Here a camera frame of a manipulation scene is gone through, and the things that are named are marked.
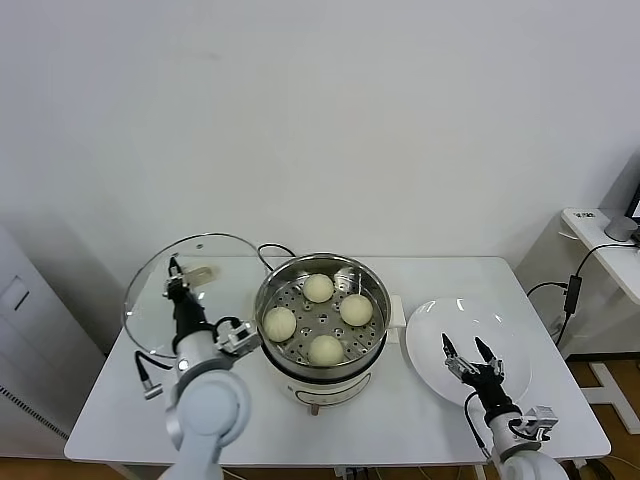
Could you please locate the grey cylindrical stand base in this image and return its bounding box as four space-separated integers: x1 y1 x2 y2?
602 215 639 244

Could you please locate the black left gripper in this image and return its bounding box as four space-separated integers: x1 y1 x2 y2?
163 254 207 346

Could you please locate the white steamed baozi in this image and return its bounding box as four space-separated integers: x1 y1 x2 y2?
303 272 335 304
263 306 298 343
339 293 375 327
307 333 345 367

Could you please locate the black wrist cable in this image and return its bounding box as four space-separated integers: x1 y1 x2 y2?
133 349 177 401
462 392 494 459

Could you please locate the white round plate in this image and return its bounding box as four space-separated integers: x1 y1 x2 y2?
404 297 533 412

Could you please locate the grey computer monitor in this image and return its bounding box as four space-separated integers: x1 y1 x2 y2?
598 148 640 221

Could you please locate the black cooker power cord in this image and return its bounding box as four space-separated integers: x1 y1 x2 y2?
256 243 297 274

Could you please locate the stainless steel steamer insert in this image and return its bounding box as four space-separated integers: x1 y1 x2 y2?
253 253 407 382

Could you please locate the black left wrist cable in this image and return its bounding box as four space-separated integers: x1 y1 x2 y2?
133 349 177 401

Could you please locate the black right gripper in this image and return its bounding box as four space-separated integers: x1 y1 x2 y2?
441 333 516 416

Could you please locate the black power adapter cable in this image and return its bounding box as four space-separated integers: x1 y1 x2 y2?
524 242 640 351

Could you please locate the glass pot lid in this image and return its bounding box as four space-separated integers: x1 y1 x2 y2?
122 231 275 360

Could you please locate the white cabinet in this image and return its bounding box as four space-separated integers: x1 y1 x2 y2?
0 227 109 446

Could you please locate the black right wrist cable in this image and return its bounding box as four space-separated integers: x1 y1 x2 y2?
462 392 494 459

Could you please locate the cream electric cooker base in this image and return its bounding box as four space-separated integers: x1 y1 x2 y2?
257 324 404 417

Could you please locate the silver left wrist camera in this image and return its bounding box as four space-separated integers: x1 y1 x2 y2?
213 315 259 357

